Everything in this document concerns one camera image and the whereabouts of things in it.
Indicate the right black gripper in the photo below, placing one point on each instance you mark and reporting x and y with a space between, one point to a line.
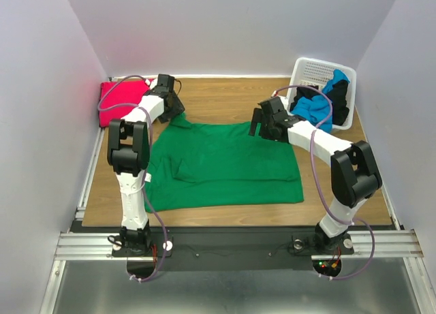
263 124

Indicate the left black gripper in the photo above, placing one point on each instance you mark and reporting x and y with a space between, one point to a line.
178 109

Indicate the green t shirt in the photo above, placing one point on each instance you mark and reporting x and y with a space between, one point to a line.
196 165

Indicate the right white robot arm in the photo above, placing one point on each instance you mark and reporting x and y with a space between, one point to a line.
354 173

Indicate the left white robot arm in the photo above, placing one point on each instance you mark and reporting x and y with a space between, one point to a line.
129 151

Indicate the folded pink t shirt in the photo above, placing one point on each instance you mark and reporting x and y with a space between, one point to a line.
130 91

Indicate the blue t shirt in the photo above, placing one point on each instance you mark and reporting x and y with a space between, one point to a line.
316 109

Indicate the white plastic laundry basket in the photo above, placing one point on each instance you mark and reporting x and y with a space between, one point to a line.
309 71

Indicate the black t shirt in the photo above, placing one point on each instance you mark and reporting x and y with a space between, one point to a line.
339 99

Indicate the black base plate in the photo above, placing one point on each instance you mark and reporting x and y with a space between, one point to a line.
229 249

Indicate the aluminium frame rail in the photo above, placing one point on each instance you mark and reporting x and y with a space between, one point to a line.
385 274

